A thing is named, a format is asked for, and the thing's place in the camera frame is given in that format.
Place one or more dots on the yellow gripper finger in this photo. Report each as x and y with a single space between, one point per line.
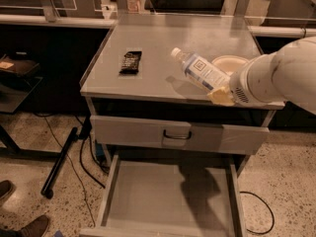
221 96

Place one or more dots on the blue label plastic bottle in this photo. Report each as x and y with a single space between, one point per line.
200 70

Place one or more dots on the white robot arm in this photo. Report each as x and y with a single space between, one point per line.
287 75

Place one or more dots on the grey top drawer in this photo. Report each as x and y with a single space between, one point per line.
206 137

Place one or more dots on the grey drawer cabinet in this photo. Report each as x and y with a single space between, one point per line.
160 90

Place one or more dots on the open grey middle drawer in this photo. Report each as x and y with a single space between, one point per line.
170 197

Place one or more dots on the white paper bowl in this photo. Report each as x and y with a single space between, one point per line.
229 63

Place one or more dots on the black snack bar packet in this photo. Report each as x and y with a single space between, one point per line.
130 63

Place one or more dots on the black metal stand leg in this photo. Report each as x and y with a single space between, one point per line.
47 189

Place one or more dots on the dark side table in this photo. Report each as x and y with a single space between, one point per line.
13 93

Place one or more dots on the brown shoe lower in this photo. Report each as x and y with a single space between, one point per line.
36 228

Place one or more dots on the brown shoe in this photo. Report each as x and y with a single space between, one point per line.
6 189
36 228

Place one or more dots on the brown shoe upper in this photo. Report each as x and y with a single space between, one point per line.
6 189

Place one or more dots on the black drawer handle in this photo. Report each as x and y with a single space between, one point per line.
177 137

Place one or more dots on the white rail right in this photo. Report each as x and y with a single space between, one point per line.
279 32

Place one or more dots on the white rail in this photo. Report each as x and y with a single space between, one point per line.
63 22
279 32

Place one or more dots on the white rail left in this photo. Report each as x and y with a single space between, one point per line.
63 22

